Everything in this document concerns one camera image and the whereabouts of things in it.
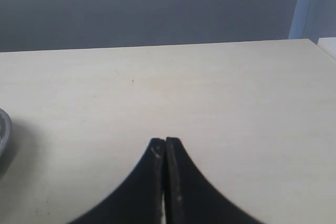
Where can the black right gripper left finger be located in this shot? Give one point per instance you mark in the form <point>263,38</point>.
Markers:
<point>138,199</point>

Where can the round stainless steel plate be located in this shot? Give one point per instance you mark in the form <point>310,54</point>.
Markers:
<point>6,130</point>

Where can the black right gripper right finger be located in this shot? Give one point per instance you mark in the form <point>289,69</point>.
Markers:
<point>190,197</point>

